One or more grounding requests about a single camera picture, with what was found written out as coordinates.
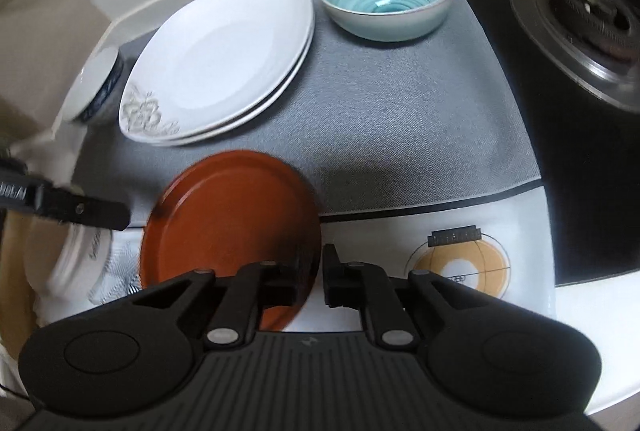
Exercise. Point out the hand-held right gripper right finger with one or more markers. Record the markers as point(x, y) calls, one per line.
point(334, 283)

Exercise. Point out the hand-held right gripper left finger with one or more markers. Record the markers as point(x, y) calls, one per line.
point(299, 285)

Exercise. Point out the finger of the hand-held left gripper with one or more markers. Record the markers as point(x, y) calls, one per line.
point(85, 211)

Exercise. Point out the white bowl with dark print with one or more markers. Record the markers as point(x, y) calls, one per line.
point(62, 256)

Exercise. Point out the red-brown round plate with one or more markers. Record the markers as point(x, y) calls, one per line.
point(220, 221)

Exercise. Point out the clear textured glass dish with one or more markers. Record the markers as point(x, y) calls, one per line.
point(120, 273)

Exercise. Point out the blue and white small bowl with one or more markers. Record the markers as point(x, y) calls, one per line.
point(95, 83)

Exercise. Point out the grey and white counter mat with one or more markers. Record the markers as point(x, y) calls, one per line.
point(400, 136)

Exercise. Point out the white floral square plate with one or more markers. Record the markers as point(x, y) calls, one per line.
point(272, 98)
point(220, 46)

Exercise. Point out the black glass cooktop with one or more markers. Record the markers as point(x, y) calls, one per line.
point(580, 171)

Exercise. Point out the gas stove burner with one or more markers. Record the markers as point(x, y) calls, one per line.
point(585, 26)

